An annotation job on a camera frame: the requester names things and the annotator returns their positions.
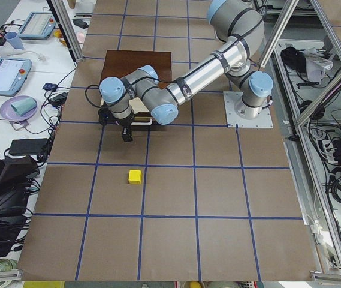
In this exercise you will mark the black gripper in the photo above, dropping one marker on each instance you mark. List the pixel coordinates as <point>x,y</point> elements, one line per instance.
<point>126,123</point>

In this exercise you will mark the teal cup on plate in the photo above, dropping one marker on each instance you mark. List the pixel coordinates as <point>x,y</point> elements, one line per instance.
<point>24,105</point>

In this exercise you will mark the blue plastic cup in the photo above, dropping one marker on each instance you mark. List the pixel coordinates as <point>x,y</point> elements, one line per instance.
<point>14,40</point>

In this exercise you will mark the black laptop stand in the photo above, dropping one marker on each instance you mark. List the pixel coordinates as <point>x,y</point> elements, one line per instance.
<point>16,185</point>

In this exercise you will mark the purple plate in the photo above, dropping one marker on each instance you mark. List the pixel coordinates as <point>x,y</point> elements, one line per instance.
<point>8,113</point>

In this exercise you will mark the dark wooden drawer box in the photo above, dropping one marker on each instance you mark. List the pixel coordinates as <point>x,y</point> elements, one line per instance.
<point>127,75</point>

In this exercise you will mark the aluminium frame post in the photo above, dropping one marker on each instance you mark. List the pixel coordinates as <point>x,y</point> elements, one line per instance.
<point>62,18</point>

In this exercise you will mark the pink cup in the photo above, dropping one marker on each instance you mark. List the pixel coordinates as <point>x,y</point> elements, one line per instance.
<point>80,37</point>

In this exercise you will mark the near teach pendant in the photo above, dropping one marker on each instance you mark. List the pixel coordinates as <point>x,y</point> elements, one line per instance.
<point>13,73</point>

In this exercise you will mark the black power adapter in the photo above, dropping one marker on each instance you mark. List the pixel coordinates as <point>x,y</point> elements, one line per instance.
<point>21,147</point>

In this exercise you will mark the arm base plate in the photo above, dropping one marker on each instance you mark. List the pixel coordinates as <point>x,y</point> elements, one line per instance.
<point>239,115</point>

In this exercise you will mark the yellow block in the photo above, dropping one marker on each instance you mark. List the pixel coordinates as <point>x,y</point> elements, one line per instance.
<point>135,176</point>

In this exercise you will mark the far teach pendant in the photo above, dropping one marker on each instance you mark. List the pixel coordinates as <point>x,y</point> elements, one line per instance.
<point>37,26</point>

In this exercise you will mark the teach pendant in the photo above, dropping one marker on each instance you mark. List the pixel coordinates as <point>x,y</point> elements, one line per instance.
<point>37,26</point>
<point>13,73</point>

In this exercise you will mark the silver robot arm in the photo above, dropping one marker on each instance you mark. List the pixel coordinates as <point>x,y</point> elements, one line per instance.
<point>241,29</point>

